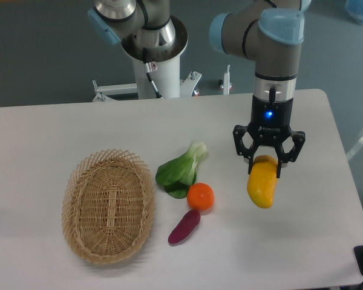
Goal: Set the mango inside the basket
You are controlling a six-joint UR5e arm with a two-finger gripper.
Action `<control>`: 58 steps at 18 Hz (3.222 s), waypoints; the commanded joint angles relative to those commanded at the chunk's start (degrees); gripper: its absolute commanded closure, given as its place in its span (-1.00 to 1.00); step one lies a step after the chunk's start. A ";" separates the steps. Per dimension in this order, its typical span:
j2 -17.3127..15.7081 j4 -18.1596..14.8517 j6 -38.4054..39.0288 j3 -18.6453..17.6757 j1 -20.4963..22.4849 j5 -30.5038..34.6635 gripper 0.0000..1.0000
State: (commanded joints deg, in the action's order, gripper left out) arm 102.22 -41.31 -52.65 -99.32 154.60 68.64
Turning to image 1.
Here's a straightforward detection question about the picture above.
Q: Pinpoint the green bok choy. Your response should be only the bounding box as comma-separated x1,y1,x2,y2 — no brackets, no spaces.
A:
155,141,208,199

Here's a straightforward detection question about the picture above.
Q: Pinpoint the oval wicker basket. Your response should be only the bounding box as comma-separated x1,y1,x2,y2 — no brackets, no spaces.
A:
62,149,155,264

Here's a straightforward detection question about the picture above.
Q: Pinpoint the blue plastic bag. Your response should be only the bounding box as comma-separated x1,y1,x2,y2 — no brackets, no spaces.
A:
345,0,363,25

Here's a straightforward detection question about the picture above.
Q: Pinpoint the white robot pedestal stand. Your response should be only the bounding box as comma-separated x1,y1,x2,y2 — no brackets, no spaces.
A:
92,54,202,102

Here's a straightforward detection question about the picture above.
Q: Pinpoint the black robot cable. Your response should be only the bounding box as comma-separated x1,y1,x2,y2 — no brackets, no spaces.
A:
142,48,163,99

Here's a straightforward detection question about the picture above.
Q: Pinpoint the purple sweet potato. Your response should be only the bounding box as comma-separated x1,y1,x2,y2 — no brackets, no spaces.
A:
168,210,201,245

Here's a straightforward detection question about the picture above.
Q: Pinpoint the yellow mango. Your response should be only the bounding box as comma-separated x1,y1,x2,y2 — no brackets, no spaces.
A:
247,155,278,208

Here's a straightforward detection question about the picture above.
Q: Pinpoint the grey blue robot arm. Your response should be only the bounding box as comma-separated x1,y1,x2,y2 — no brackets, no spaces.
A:
88,1,310,167

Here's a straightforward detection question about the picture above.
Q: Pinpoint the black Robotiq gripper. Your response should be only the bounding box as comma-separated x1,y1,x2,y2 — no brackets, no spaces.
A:
233,96,306,178

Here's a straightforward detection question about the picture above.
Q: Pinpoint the orange tangerine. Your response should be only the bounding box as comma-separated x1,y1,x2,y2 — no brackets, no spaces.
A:
187,182,215,211

